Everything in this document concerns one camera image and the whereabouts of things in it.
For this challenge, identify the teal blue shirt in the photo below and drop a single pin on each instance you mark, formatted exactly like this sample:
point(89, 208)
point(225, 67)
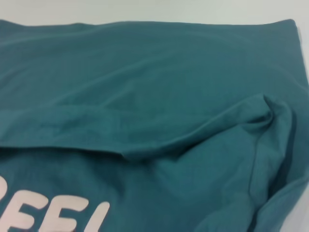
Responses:
point(144, 108)

